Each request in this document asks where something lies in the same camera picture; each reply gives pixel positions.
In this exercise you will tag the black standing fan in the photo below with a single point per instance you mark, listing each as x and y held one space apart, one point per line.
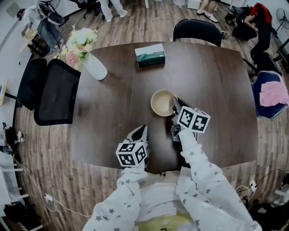
284 15

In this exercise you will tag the red jacket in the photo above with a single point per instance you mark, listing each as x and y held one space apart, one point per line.
262 11

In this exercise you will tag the light wooden desk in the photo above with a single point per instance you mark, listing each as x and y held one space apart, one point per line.
27 44

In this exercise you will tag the yellow-top side table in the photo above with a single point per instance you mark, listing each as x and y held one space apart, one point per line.
3 92

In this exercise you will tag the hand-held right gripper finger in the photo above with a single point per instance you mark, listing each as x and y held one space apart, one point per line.
175 106
183 104

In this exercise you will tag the black mesh office chair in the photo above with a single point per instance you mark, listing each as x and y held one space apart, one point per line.
56 94

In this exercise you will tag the person's right shoe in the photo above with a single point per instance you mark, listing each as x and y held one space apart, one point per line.
172 176

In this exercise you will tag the person's shoe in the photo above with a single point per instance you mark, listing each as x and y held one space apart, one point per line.
172 176
154 177

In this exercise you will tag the white power adapter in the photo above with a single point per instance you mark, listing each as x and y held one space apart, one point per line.
48 197

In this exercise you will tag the pastel flower bouquet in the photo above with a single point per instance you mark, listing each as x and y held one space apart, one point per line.
82 39

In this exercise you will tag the white power strip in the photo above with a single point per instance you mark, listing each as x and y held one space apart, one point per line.
253 185

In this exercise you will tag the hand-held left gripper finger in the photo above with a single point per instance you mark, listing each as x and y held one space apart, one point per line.
131 137
145 136

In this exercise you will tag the black office chair with headrest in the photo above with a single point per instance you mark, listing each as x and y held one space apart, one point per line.
90 5

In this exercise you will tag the black padded office chair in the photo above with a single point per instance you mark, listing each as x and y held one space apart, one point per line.
30 83

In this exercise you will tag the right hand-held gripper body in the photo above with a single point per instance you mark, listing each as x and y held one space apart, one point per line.
193 119

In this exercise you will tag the person's right forearm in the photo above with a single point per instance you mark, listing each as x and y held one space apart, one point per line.
196 162

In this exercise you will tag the person's left forearm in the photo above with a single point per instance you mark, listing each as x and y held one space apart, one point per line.
129 187

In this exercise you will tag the white vase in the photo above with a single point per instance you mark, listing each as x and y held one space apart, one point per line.
96 67

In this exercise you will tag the small grey device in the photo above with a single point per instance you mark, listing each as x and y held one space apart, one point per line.
223 33

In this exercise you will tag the black high-back office chair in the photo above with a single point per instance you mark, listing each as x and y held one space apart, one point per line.
264 38

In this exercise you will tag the green and white tissue box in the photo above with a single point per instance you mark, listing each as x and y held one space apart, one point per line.
150 57

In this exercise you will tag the pink cloth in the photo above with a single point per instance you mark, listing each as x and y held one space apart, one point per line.
274 93

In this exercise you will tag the person's torso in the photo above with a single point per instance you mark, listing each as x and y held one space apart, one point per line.
160 198

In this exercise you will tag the white rack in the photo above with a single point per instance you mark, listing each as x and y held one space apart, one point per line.
5 180

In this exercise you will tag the grey wall paper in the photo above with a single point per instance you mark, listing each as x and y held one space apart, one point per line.
12 9

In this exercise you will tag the blue chair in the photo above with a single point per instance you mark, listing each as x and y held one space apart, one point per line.
256 99

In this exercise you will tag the person's left shoe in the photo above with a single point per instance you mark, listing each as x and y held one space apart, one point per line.
154 177

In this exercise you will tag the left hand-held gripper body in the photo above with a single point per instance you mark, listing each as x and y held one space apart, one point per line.
131 154

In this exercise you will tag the black bag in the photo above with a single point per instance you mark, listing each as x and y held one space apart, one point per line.
233 13

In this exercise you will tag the black round-back chair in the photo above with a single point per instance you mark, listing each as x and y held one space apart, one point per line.
196 30

